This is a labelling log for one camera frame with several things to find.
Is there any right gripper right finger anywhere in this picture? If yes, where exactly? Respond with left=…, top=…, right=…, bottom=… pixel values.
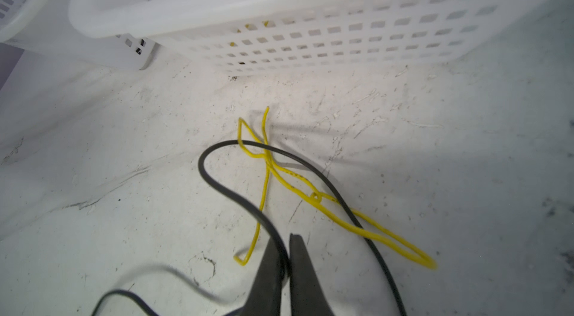
left=289, top=234, right=334, bottom=316

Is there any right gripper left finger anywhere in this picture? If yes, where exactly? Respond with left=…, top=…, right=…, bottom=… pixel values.
left=239, top=241, right=286, bottom=316

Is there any middle white plastic basket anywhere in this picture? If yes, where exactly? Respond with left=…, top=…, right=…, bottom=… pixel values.
left=69, top=0, right=547, bottom=76

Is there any white plastic basket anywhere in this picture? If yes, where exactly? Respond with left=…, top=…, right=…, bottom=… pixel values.
left=69, top=0, right=547, bottom=76
left=1, top=0, right=155, bottom=70

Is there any left white plastic basket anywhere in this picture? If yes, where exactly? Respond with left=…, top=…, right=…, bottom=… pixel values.
left=1, top=0, right=155, bottom=70

